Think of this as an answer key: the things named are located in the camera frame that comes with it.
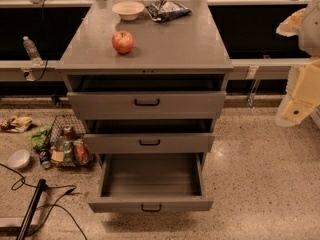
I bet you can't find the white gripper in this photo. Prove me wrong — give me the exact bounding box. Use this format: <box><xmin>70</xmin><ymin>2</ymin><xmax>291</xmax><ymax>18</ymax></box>
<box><xmin>275</xmin><ymin>8</ymin><xmax>320</xmax><ymax>127</ymax></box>

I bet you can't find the red apple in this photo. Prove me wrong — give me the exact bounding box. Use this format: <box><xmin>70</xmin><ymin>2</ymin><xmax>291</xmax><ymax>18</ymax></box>
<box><xmin>112</xmin><ymin>31</ymin><xmax>134</xmax><ymax>54</ymax></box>

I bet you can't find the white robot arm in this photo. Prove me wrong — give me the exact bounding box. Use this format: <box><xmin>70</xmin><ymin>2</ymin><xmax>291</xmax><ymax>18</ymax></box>
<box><xmin>275</xmin><ymin>0</ymin><xmax>320</xmax><ymax>127</ymax></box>

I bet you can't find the grey drawer cabinet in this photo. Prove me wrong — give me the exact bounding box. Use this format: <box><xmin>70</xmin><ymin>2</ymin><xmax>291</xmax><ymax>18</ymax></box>
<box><xmin>55</xmin><ymin>0</ymin><xmax>234</xmax><ymax>155</ymax></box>

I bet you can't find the middle grey drawer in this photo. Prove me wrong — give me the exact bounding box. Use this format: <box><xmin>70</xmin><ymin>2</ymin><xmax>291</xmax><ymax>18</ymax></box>
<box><xmin>84</xmin><ymin>133</ymin><xmax>214</xmax><ymax>154</ymax></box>

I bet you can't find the grey drawer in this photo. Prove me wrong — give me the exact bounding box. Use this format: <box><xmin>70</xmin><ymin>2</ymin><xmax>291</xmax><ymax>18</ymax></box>
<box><xmin>67</xmin><ymin>91</ymin><xmax>226</xmax><ymax>120</ymax></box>
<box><xmin>84</xmin><ymin>133</ymin><xmax>214</xmax><ymax>154</ymax></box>
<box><xmin>89</xmin><ymin>153</ymin><xmax>213</xmax><ymax>213</ymax></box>

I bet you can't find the top grey drawer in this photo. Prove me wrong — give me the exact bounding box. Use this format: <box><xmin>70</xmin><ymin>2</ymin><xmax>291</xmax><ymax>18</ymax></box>
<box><xmin>67</xmin><ymin>91</ymin><xmax>226</xmax><ymax>120</ymax></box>

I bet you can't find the bottom grey drawer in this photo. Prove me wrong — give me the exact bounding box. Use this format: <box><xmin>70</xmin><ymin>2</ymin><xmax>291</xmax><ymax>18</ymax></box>
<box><xmin>89</xmin><ymin>153</ymin><xmax>213</xmax><ymax>213</ymax></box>

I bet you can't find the blue chip bag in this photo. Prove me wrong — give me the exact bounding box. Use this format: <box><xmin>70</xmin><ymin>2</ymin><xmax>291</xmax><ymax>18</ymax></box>
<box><xmin>146</xmin><ymin>0</ymin><xmax>191</xmax><ymax>22</ymax></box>

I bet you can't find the white ceramic bowl on cabinet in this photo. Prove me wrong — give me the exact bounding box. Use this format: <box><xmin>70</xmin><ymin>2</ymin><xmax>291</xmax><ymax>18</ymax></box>
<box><xmin>112</xmin><ymin>1</ymin><xmax>145</xmax><ymax>21</ymax></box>

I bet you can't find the red can in basket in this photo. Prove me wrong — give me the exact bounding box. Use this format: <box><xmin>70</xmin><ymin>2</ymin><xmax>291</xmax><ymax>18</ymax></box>
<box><xmin>74</xmin><ymin>140</ymin><xmax>89</xmax><ymax>165</ymax></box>

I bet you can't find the green can in basket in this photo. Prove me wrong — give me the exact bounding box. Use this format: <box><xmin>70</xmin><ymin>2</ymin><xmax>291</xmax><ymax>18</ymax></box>
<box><xmin>63</xmin><ymin>141</ymin><xmax>73</xmax><ymax>162</ymax></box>

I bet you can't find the clear plastic water bottle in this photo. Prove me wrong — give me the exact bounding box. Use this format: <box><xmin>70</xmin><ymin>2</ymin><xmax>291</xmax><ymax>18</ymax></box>
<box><xmin>23</xmin><ymin>36</ymin><xmax>43</xmax><ymax>66</ymax></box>

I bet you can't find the green snack bag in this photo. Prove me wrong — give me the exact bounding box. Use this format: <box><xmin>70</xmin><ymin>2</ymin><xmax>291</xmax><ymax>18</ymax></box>
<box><xmin>28</xmin><ymin>125</ymin><xmax>51</xmax><ymax>151</ymax></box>

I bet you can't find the soda can on floor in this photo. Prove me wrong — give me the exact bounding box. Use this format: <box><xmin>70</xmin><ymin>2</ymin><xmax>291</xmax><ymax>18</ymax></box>
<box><xmin>39</xmin><ymin>149</ymin><xmax>52</xmax><ymax>169</ymax></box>

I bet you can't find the black pole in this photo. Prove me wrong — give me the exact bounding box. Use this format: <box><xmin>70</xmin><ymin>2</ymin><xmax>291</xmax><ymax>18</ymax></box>
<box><xmin>16</xmin><ymin>179</ymin><xmax>46</xmax><ymax>240</ymax></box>

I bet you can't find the crumpled brown snack bag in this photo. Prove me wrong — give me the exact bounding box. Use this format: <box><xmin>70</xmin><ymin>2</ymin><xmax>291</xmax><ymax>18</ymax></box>
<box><xmin>0</xmin><ymin>116</ymin><xmax>32</xmax><ymax>133</ymax></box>

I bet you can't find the wire basket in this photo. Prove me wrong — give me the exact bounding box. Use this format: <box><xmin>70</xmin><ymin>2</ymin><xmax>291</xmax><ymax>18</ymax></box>
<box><xmin>50</xmin><ymin>115</ymin><xmax>94</xmax><ymax>167</ymax></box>

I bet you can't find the black hanging cable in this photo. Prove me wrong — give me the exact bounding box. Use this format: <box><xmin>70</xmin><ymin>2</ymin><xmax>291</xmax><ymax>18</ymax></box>
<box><xmin>34</xmin><ymin>0</ymin><xmax>55</xmax><ymax>82</ymax></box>

